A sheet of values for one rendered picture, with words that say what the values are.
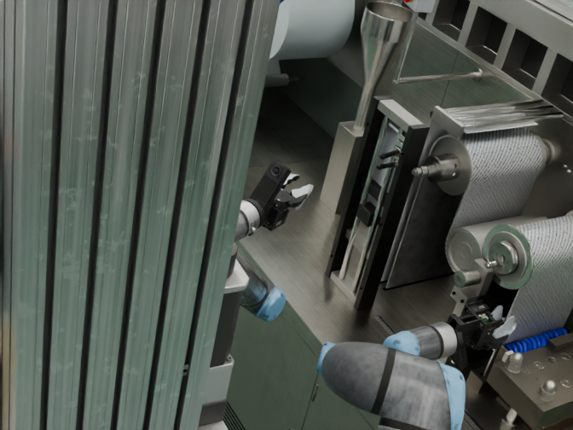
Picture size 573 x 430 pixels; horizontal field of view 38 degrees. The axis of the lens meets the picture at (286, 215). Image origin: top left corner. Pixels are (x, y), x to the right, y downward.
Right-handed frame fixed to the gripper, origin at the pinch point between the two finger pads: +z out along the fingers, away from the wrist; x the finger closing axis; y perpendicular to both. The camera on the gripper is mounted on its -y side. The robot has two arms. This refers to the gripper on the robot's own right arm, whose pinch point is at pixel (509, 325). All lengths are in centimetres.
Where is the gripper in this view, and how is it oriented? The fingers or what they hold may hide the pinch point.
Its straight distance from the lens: 200.9
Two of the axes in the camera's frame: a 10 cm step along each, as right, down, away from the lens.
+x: -5.0, -5.5, 6.7
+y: 1.9, -8.2, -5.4
